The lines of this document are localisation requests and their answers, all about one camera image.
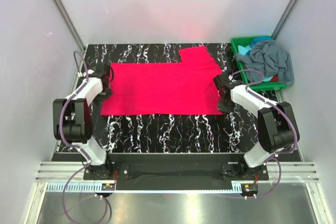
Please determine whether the red t shirt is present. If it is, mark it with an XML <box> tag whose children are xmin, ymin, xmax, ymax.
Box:
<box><xmin>101</xmin><ymin>46</ymin><xmax>222</xmax><ymax>116</ymax></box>

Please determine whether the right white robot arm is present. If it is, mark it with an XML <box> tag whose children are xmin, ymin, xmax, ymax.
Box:
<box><xmin>213</xmin><ymin>74</ymin><xmax>300</xmax><ymax>180</ymax></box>

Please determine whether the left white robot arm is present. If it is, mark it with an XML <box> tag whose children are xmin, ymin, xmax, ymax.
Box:
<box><xmin>52</xmin><ymin>64</ymin><xmax>115</xmax><ymax>180</ymax></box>

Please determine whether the black marbled table mat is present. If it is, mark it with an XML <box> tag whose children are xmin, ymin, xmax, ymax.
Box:
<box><xmin>85</xmin><ymin>44</ymin><xmax>258</xmax><ymax>153</ymax></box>

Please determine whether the green plastic bin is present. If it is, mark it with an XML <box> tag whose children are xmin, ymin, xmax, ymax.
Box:
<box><xmin>231</xmin><ymin>36</ymin><xmax>289</xmax><ymax>92</ymax></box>

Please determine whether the light blue t shirt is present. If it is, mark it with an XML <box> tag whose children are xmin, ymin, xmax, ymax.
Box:
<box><xmin>237</xmin><ymin>45</ymin><xmax>251</xmax><ymax>55</ymax></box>

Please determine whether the grey t shirt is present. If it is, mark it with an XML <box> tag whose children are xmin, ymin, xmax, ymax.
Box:
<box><xmin>234</xmin><ymin>39</ymin><xmax>295</xmax><ymax>86</ymax></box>

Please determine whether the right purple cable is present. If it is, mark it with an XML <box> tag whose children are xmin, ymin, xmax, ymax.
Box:
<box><xmin>228</xmin><ymin>69</ymin><xmax>299</xmax><ymax>198</ymax></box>

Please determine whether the purple cable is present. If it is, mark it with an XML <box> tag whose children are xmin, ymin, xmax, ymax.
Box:
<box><xmin>228</xmin><ymin>69</ymin><xmax>299</xmax><ymax>198</ymax></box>
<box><xmin>59</xmin><ymin>50</ymin><xmax>113</xmax><ymax>222</ymax></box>

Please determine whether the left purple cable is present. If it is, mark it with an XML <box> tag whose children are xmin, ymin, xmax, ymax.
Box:
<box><xmin>59</xmin><ymin>50</ymin><xmax>113</xmax><ymax>222</ymax></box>

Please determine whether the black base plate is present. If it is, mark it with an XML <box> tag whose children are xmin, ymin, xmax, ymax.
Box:
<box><xmin>83</xmin><ymin>153</ymin><xmax>269</xmax><ymax>191</ymax></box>

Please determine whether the left aluminium frame post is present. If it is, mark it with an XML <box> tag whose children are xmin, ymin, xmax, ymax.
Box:
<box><xmin>52</xmin><ymin>0</ymin><xmax>86</xmax><ymax>51</ymax></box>

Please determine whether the aluminium frame post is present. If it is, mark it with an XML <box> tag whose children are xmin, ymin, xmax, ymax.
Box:
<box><xmin>271</xmin><ymin>0</ymin><xmax>299</xmax><ymax>40</ymax></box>
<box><xmin>52</xmin><ymin>0</ymin><xmax>86</xmax><ymax>51</ymax></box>

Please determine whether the aluminium front rail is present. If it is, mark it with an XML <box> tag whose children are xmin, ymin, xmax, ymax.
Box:
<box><xmin>35</xmin><ymin>162</ymin><xmax>319</xmax><ymax>194</ymax></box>

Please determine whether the right aluminium frame post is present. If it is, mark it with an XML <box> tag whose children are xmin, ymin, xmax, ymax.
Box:
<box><xmin>271</xmin><ymin>0</ymin><xmax>299</xmax><ymax>40</ymax></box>

